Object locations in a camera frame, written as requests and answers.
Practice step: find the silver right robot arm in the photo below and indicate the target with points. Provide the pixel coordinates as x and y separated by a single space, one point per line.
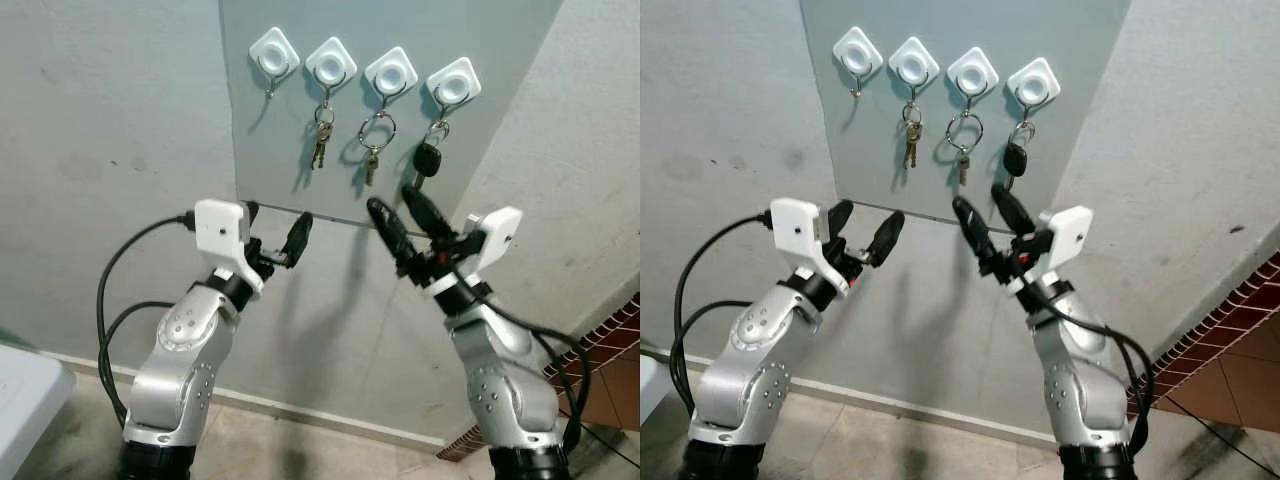
500 380
1075 380

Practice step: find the white diamond wall hook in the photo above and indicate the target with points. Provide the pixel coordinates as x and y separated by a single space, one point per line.
1033 84
453 84
857 52
972 72
273 52
913 64
331 64
391 72

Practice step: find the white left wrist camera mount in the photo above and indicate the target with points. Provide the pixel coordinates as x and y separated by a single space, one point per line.
797 228
220 228

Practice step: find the brass key bunch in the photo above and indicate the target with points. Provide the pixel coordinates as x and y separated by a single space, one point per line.
911 150
321 150

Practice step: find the grey wall board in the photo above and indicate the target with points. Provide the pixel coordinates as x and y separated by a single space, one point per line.
500 40
1080 40

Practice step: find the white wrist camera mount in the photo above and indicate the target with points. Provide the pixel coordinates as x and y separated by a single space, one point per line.
797 228
220 228
497 235
1068 235

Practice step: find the white table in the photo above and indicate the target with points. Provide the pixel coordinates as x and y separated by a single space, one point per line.
25 410
652 385

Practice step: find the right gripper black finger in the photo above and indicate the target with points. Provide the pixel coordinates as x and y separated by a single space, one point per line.
1012 208
425 210
385 228
970 228

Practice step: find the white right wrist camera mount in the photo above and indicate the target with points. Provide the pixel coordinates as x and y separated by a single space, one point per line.
1068 235
497 235

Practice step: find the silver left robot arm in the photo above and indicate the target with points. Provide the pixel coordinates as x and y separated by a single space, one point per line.
750 370
180 370

